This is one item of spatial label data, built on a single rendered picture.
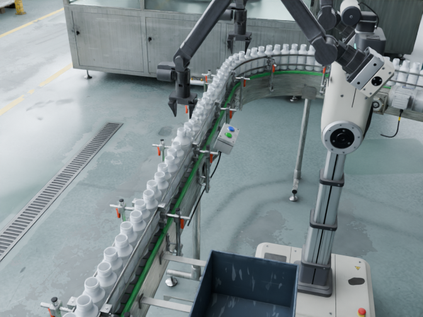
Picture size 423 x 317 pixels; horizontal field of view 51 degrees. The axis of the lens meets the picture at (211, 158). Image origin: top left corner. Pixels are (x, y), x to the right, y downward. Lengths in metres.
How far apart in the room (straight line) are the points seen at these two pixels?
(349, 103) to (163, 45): 3.57
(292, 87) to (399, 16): 3.83
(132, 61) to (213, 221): 2.70
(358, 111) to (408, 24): 5.07
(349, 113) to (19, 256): 2.25
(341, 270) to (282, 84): 1.30
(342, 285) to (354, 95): 1.14
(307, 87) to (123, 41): 2.73
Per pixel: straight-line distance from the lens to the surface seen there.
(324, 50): 1.55
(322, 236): 2.22
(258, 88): 3.03
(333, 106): 1.81
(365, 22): 1.79
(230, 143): 1.93
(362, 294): 2.52
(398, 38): 6.87
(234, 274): 1.65
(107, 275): 1.26
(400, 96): 2.86
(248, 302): 1.73
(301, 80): 3.13
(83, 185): 3.67
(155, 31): 5.12
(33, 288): 2.92
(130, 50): 5.30
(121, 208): 1.58
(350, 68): 1.59
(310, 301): 2.41
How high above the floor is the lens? 2.04
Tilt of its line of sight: 32 degrees down
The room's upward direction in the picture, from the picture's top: 1 degrees clockwise
